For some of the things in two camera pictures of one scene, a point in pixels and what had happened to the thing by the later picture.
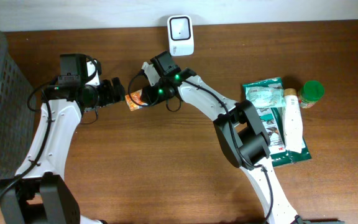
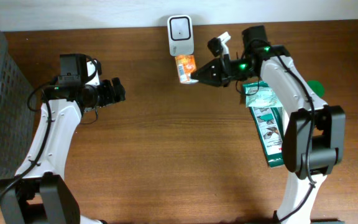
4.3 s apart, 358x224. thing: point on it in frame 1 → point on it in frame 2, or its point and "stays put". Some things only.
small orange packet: (136, 97) → (186, 65)
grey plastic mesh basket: (7, 127) stays put
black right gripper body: (151, 93) → (234, 66)
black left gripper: (119, 95) stays put
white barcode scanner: (181, 35) stays put
